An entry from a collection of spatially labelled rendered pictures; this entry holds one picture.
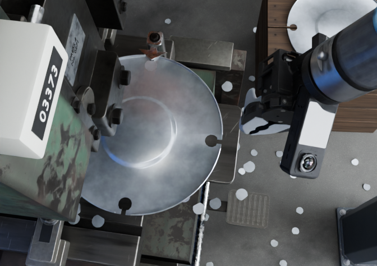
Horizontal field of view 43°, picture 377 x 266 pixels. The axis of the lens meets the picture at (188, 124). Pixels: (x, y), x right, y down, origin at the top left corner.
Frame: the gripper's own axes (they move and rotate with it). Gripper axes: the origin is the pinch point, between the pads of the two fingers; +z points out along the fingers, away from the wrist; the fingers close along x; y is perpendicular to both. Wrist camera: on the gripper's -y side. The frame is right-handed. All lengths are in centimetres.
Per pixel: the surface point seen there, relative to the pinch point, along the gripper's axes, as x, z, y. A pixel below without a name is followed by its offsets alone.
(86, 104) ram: 25.4, -3.9, -2.5
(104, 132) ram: 20.9, 4.1, -3.2
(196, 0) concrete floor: -22, 86, 79
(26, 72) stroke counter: 34, -36, -13
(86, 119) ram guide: 25.9, -10.1, -6.5
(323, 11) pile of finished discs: -43, 37, 55
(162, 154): 8.9, 12.9, -2.4
